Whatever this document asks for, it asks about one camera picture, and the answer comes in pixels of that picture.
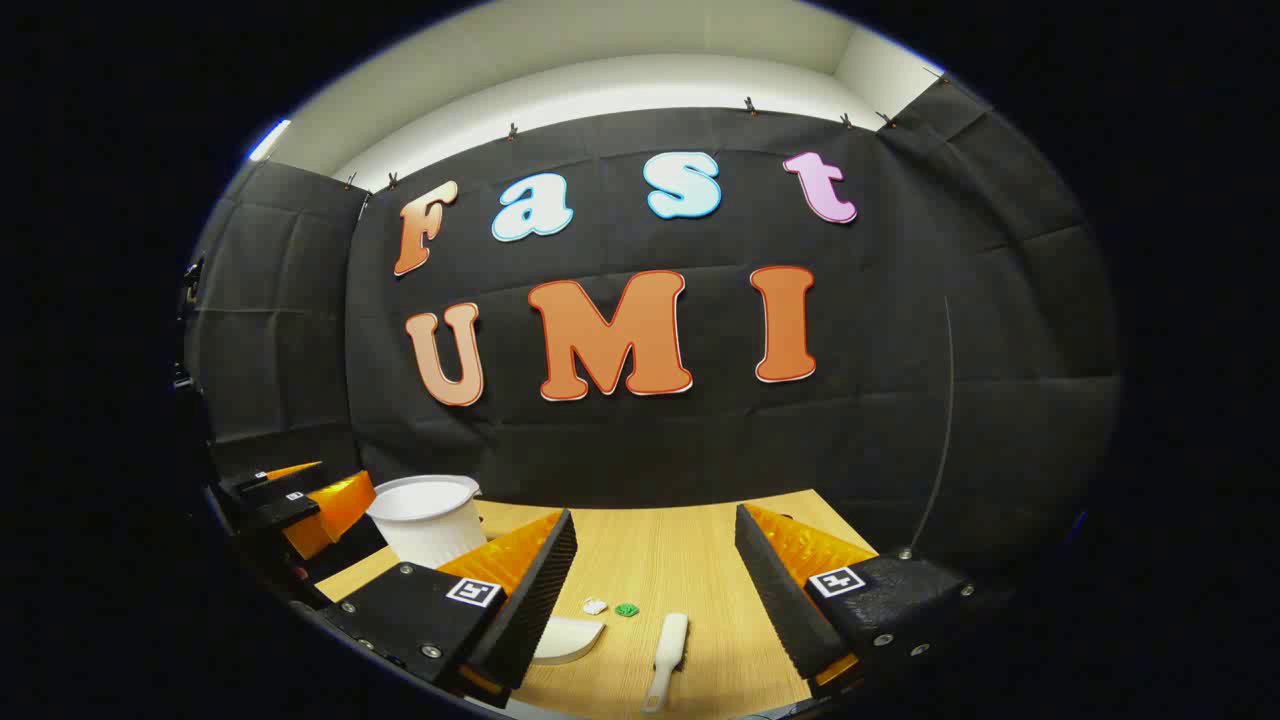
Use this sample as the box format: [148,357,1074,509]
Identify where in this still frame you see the ceiling light strip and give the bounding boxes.
[248,118,293,163]

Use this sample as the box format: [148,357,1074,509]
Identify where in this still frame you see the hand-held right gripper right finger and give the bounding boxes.
[735,503,976,699]

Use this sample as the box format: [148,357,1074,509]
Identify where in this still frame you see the wooden desktop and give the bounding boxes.
[315,488,881,720]

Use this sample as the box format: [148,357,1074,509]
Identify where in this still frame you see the white dustpan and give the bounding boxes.
[530,617,607,666]

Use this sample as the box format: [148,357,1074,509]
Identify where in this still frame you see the thin grey cable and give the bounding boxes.
[903,296,955,559]

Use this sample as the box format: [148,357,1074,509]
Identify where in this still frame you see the small white broom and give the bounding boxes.
[642,612,691,713]

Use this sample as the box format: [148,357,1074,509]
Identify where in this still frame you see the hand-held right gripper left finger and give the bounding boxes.
[318,508,579,709]

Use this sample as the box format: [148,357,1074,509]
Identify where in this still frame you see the white ribbed garbage bin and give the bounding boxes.
[366,474,489,571]

